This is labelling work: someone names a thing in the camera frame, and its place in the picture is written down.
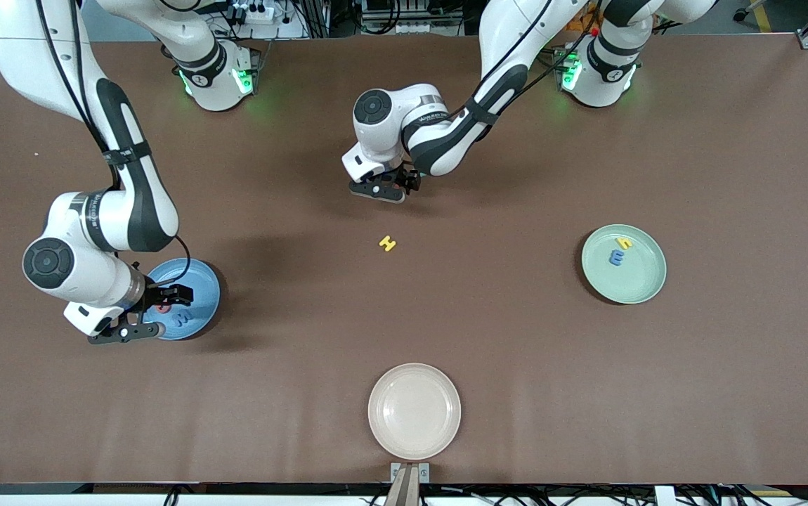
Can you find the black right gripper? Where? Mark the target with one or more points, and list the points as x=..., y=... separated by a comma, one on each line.
x=157, y=294

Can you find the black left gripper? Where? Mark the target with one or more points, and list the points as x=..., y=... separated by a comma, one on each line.
x=407, y=179

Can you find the blue foam uppercase M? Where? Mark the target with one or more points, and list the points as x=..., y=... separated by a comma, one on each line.
x=182, y=320

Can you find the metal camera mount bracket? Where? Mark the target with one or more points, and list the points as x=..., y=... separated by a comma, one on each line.
x=409, y=485

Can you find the yellow foam uppercase H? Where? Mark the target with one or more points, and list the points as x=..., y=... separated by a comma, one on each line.
x=387, y=243

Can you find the blue plate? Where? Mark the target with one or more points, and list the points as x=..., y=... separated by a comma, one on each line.
x=204, y=295

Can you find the blue foam lowercase m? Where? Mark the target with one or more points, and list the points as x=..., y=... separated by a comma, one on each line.
x=616, y=258

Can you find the white power strip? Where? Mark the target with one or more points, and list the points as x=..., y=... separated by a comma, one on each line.
x=260, y=13

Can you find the yellow foam lowercase h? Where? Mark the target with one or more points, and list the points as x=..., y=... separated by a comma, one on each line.
x=624, y=243

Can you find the beige plate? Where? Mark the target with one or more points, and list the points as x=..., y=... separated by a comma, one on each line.
x=414, y=411

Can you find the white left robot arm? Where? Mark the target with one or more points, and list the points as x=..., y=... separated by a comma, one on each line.
x=390, y=133

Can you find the green plate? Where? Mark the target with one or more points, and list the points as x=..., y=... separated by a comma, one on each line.
x=636, y=281

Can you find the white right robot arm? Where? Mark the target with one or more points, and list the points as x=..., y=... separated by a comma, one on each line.
x=74, y=267

